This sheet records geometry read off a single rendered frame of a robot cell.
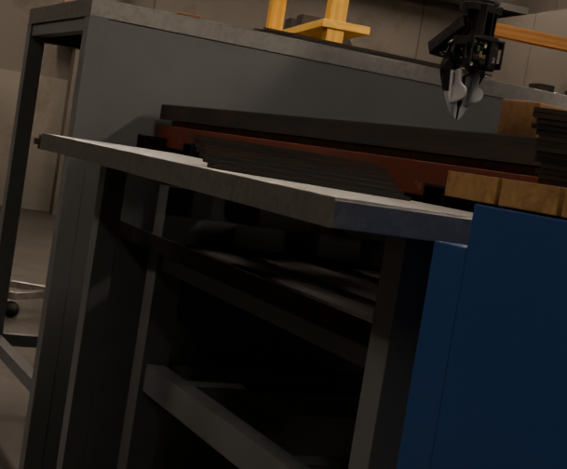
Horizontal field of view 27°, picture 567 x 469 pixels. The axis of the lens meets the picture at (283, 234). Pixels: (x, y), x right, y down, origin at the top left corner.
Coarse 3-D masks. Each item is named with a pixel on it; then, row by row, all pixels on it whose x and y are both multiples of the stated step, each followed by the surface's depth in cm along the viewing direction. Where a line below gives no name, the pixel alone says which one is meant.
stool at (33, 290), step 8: (40, 136) 463; (16, 280) 478; (24, 288) 475; (32, 288) 474; (40, 288) 474; (8, 296) 446; (16, 296) 445; (24, 296) 450; (32, 296) 454; (40, 296) 460; (8, 304) 444; (16, 304) 446; (8, 312) 444; (16, 312) 445
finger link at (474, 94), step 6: (468, 78) 218; (474, 78) 217; (468, 84) 218; (474, 84) 217; (468, 90) 218; (474, 90) 217; (480, 90) 215; (468, 96) 218; (474, 96) 216; (480, 96) 215; (462, 102) 218; (468, 102) 217; (474, 102) 216; (462, 108) 218; (462, 114) 218
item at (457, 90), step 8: (456, 72) 216; (456, 80) 216; (456, 88) 215; (464, 88) 213; (448, 96) 216; (456, 96) 215; (464, 96) 213; (448, 104) 217; (456, 104) 218; (456, 112) 218
